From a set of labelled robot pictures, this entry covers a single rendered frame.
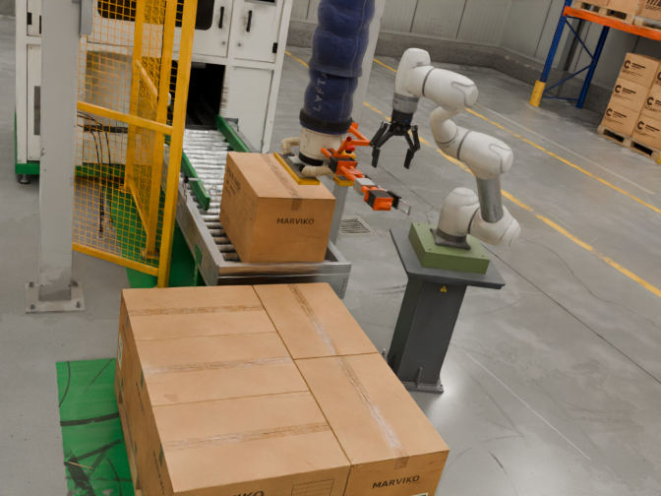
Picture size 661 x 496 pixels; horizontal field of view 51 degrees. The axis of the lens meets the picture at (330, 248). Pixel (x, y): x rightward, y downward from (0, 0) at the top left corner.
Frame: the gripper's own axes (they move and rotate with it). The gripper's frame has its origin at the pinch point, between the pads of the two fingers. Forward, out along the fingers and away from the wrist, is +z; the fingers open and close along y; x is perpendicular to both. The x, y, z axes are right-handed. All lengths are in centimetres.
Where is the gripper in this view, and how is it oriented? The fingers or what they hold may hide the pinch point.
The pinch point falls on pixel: (390, 163)
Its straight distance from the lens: 255.3
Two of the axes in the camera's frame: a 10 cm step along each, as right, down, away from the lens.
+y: -9.1, 0.1, -4.2
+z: -1.8, 8.9, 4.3
